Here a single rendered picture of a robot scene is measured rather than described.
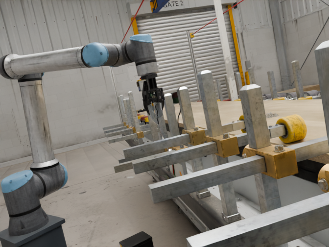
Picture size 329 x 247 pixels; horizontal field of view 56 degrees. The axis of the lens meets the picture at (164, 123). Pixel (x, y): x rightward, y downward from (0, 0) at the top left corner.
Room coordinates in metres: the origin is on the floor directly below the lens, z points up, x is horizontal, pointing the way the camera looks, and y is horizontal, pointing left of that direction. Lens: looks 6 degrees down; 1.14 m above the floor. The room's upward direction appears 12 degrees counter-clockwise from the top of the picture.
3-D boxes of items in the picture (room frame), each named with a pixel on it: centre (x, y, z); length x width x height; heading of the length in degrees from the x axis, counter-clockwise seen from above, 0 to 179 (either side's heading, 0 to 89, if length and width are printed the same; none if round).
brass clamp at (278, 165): (0.66, -0.20, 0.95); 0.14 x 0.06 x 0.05; 12
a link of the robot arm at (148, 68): (1.32, 0.02, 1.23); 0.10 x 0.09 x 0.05; 102
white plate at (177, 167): (1.44, -0.01, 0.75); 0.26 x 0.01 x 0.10; 12
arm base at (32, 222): (1.51, 0.77, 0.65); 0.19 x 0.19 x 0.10
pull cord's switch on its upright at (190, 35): (4.15, -0.57, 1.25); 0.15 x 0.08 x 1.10; 12
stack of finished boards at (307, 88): (9.07, -3.56, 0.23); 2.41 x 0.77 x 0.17; 110
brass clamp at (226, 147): (0.90, -0.15, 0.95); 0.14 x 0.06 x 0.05; 12
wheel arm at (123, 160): (1.61, 0.06, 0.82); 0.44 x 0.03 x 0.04; 102
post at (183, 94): (1.17, -0.09, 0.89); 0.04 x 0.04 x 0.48; 12
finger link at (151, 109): (1.31, 0.04, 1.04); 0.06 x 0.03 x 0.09; 12
